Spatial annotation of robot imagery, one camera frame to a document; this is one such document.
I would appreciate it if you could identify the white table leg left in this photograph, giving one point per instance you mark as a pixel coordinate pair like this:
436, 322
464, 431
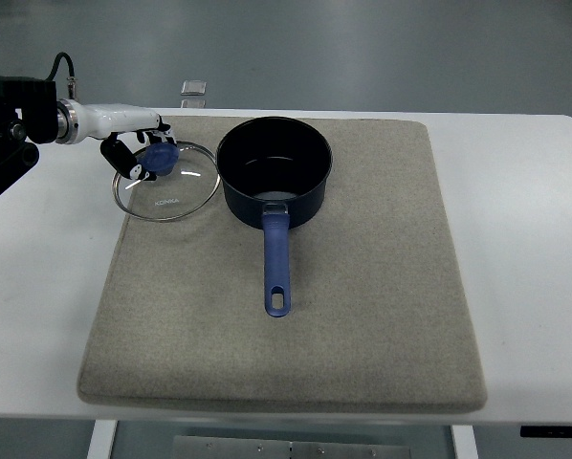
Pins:
102, 439

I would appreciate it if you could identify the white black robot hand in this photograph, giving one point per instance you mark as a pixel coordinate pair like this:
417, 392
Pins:
107, 122

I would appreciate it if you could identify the beige fabric mat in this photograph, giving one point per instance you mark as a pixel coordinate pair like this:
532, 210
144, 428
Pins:
366, 314

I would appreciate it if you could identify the white table leg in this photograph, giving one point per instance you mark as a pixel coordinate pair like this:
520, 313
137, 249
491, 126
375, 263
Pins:
464, 443
102, 439

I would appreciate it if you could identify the black table control panel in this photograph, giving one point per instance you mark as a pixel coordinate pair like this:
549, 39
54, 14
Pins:
548, 432

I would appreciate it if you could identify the glass lid blue knob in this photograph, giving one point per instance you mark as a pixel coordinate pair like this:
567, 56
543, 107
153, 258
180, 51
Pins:
186, 179

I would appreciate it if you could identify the dark blue saucepan blue handle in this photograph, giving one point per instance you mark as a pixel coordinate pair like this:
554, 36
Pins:
274, 172

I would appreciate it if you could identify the metal floor socket plate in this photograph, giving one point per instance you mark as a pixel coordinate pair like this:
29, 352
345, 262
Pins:
193, 88

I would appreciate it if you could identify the white table leg right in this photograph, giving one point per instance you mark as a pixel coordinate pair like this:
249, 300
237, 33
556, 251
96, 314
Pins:
464, 443

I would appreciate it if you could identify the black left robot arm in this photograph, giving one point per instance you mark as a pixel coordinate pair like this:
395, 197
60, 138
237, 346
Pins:
30, 115

